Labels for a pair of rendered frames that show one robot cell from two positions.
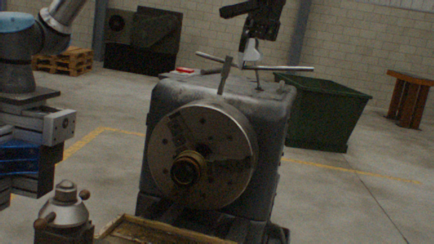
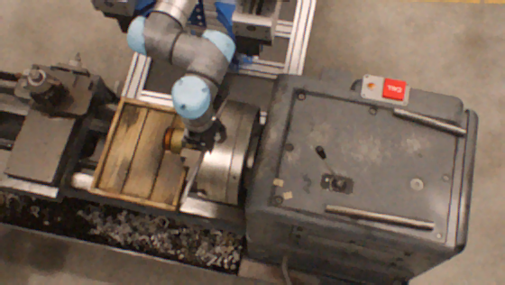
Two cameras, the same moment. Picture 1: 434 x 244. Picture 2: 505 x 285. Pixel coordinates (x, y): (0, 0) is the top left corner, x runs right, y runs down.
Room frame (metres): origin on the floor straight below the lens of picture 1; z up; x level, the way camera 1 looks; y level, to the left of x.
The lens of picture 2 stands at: (1.38, -0.58, 2.70)
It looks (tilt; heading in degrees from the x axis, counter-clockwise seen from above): 69 degrees down; 92
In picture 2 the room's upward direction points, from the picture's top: 1 degrees counter-clockwise
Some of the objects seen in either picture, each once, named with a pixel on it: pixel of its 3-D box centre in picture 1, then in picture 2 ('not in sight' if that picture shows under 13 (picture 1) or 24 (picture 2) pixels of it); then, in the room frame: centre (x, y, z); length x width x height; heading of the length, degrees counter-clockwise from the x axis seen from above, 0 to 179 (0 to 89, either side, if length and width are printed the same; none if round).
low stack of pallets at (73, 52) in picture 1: (64, 59); not in sight; (8.82, 3.22, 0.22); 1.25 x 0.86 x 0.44; 2
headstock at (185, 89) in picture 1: (224, 132); (354, 174); (1.66, -0.04, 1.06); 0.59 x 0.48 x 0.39; 169
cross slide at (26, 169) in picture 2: not in sight; (51, 121); (0.65, 0.16, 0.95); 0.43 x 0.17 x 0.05; 79
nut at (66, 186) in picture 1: (66, 190); (34, 75); (0.67, 0.22, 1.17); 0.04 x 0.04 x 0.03
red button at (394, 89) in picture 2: (185, 71); (393, 89); (1.75, 0.16, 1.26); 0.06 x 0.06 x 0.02; 79
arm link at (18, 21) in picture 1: (13, 34); not in sight; (1.36, 0.66, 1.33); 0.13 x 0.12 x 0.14; 160
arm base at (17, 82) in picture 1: (10, 72); not in sight; (1.36, 0.66, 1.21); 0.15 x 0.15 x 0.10
